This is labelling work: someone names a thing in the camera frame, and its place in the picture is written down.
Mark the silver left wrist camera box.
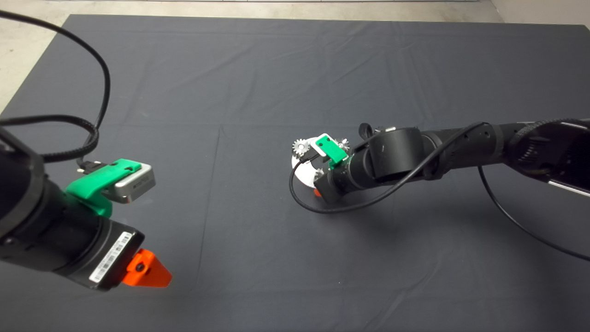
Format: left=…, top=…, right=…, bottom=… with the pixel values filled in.
left=113, top=164, right=156, bottom=204

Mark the thin black camera cable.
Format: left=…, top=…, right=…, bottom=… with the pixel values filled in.
left=289, top=121, right=590, bottom=262
left=0, top=10, right=111, bottom=175

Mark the dark grey table cloth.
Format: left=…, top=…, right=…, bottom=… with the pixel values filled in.
left=0, top=14, right=590, bottom=332

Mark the round metal plate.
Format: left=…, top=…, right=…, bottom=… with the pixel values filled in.
left=291, top=138, right=324, bottom=187

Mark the green right camera mount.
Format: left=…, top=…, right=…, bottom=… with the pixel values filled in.
left=319, top=136, right=349, bottom=166

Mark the thin black left camera cable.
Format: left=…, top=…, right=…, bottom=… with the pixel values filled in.
left=0, top=10, right=111, bottom=175

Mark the thin black right camera cable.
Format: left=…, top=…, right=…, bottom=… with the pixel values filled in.
left=289, top=121, right=590, bottom=262

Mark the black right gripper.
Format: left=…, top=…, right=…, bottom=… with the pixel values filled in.
left=314, top=159, right=358, bottom=204

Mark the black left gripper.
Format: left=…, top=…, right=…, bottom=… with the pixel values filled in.
left=58, top=218, right=172, bottom=291

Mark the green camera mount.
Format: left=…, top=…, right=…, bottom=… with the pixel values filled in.
left=319, top=136, right=349, bottom=166
left=66, top=158, right=142, bottom=217

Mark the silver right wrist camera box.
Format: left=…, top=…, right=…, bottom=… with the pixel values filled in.
left=310, top=133, right=333, bottom=156

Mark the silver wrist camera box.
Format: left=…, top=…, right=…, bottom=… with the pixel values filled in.
left=113, top=164, right=156, bottom=204
left=310, top=133, right=333, bottom=156

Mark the green left camera mount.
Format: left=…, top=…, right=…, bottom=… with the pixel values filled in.
left=66, top=158, right=142, bottom=217

